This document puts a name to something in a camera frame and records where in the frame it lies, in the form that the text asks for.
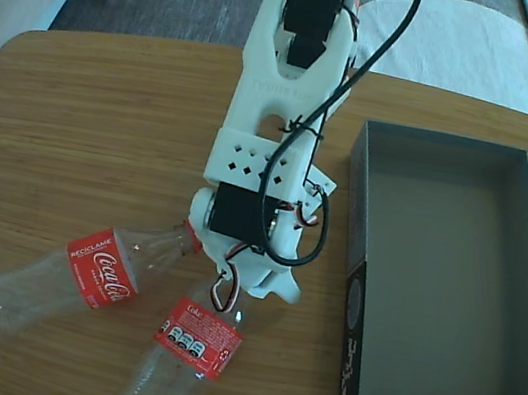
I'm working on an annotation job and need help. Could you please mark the clear contour Coca-Cola bottle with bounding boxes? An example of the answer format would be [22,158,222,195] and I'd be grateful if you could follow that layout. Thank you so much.
[0,187,208,372]

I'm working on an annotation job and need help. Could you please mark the grey cardboard box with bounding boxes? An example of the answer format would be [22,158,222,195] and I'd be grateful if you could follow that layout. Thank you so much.
[311,116,528,395]

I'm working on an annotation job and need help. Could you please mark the white cushion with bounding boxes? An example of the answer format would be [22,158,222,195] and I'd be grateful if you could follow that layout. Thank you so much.
[347,0,528,119]

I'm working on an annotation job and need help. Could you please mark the clear tall Coke bottle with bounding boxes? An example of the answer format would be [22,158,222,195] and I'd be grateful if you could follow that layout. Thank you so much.
[111,264,254,395]

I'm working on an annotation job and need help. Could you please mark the flat white camera mount plate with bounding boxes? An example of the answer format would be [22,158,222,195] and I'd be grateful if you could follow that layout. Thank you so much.
[295,165,341,233]

